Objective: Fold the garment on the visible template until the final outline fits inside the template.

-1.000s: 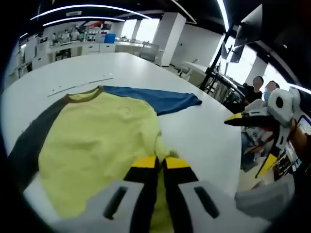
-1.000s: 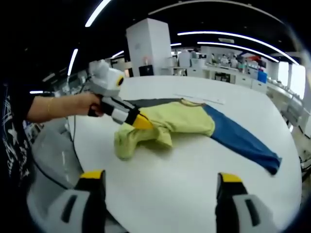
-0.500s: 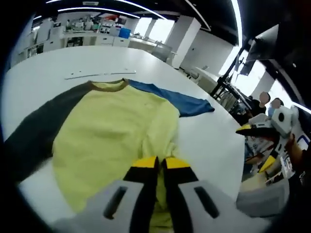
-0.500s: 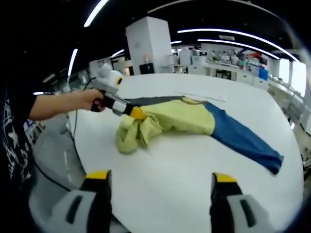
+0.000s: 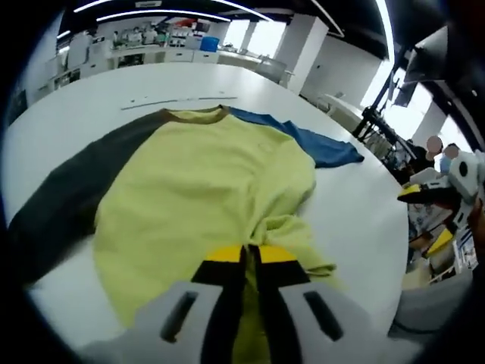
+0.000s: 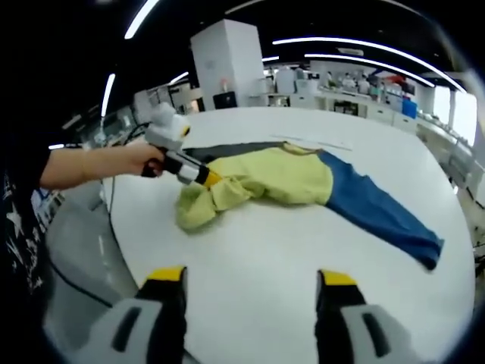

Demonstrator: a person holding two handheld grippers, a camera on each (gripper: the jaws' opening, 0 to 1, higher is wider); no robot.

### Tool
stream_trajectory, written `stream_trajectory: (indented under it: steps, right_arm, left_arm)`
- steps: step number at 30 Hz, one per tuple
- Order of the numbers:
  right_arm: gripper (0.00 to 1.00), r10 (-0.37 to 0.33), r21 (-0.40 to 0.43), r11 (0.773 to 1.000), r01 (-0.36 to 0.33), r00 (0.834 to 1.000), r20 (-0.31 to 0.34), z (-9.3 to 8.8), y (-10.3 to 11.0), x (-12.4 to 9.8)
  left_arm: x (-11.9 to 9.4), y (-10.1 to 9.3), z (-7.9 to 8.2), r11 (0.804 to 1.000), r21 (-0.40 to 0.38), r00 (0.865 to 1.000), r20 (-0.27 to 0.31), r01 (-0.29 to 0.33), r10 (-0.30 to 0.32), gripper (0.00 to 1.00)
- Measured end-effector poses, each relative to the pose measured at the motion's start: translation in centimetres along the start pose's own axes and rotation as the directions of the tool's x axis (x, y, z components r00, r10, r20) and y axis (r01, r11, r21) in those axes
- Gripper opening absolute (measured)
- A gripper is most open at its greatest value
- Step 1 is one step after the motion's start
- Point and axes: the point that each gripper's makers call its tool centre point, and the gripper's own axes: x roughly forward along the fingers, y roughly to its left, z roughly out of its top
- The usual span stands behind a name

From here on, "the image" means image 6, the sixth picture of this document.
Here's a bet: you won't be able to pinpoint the long curved light strip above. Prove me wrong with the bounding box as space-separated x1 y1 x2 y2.
271 36 466 93

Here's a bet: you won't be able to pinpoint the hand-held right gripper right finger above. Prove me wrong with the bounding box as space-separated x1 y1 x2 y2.
314 268 422 364

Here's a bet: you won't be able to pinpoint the short curved light strip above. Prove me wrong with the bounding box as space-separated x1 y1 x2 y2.
304 52 436 86

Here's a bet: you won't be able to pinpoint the white counter cabinets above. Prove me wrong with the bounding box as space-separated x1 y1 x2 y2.
317 89 418 130

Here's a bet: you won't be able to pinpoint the yellow blue grey garment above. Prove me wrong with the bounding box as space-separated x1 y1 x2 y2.
174 140 446 271

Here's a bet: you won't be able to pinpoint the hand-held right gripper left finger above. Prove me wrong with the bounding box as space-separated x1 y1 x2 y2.
74 265 189 364

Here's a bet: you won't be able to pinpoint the wide white pillar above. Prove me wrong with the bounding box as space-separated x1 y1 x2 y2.
189 18 266 111

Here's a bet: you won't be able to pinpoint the black cable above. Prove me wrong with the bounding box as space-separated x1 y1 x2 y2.
48 177 119 309

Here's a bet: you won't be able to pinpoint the person's left hand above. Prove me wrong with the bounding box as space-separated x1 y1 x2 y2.
124 142 167 177

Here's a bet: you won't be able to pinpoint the straight light strip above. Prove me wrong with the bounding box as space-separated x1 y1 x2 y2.
124 0 161 39
101 72 116 119

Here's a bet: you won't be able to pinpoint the black cabinet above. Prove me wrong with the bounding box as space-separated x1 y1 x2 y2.
212 90 239 111

